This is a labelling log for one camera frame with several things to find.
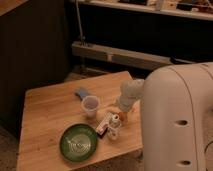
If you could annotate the translucent plastic cup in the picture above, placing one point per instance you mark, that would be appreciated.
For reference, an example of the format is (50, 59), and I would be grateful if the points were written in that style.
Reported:
(90, 105)

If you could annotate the grey metal rail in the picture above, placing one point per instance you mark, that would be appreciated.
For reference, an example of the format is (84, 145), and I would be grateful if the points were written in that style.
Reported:
(119, 56)

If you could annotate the small white bottle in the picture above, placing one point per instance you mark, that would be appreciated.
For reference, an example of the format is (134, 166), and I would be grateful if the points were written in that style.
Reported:
(113, 127)

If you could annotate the cluttered background shelf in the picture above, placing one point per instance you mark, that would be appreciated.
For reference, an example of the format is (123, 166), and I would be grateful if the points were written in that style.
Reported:
(195, 9)

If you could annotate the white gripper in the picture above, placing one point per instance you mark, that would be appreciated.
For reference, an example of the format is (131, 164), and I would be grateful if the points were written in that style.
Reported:
(124, 104)

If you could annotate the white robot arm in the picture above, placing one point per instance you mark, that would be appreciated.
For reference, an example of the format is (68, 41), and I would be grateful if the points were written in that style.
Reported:
(173, 101)

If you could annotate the green ceramic bowl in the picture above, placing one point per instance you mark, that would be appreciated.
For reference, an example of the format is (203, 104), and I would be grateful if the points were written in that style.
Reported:
(78, 142)

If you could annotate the grey vertical pole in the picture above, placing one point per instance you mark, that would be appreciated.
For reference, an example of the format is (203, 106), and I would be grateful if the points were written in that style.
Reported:
(82, 38)

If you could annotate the white red small box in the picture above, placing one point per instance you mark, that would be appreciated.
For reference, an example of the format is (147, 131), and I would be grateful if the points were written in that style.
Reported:
(103, 125)

